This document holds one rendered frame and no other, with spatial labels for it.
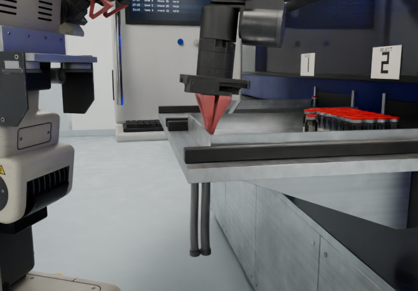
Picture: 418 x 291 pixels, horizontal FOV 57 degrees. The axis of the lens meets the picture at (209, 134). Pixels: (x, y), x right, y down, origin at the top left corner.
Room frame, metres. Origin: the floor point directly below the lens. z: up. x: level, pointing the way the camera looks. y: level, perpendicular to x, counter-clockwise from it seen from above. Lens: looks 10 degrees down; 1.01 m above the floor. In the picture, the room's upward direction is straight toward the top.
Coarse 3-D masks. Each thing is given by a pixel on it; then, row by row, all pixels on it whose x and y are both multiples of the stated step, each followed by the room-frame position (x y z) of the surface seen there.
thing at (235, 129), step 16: (192, 128) 0.73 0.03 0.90; (224, 128) 0.81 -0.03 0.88; (240, 128) 0.81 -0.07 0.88; (256, 128) 0.82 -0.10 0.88; (272, 128) 0.82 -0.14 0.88; (288, 128) 0.82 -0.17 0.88; (416, 128) 0.60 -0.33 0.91; (208, 144) 0.56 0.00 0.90; (224, 144) 0.55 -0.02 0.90; (240, 144) 0.55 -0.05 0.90
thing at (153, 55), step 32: (160, 0) 1.47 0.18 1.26; (192, 0) 1.49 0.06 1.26; (128, 32) 1.44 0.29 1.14; (160, 32) 1.47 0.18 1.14; (192, 32) 1.50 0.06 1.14; (128, 64) 1.44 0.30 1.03; (160, 64) 1.47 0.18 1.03; (192, 64) 1.50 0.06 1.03; (128, 96) 1.44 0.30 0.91; (160, 96) 1.47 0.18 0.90; (192, 96) 1.50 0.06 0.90
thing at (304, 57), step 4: (304, 56) 1.09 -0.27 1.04; (308, 56) 1.07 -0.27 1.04; (312, 56) 1.04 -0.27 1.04; (304, 60) 1.09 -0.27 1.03; (312, 60) 1.04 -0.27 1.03; (304, 64) 1.09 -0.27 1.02; (312, 64) 1.04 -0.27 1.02; (300, 68) 1.11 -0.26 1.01; (304, 68) 1.09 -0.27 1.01; (312, 68) 1.04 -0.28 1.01; (300, 72) 1.11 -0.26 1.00; (304, 72) 1.08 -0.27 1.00; (308, 72) 1.06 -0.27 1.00; (312, 72) 1.04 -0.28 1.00
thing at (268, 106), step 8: (232, 104) 1.16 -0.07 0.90; (240, 104) 1.17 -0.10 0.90; (248, 104) 1.17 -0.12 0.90; (256, 104) 1.18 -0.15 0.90; (264, 104) 1.18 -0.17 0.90; (272, 104) 1.18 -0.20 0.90; (280, 104) 1.19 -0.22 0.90; (288, 104) 1.19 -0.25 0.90; (296, 104) 1.20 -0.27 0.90; (304, 104) 1.20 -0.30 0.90; (240, 112) 0.90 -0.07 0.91; (248, 112) 0.90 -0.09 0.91; (256, 112) 0.91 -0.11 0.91; (264, 112) 0.91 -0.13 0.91; (272, 112) 0.92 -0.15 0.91; (280, 112) 0.92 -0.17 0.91; (288, 112) 0.92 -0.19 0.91
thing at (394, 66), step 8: (376, 48) 0.76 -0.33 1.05; (384, 48) 0.74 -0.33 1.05; (392, 48) 0.72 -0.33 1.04; (400, 48) 0.70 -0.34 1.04; (376, 56) 0.76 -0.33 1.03; (384, 56) 0.74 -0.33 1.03; (392, 56) 0.71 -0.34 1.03; (400, 56) 0.70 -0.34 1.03; (376, 64) 0.76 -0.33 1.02; (384, 64) 0.74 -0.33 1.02; (392, 64) 0.71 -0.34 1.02; (400, 64) 0.69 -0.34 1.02; (376, 72) 0.76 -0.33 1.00; (392, 72) 0.71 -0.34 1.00
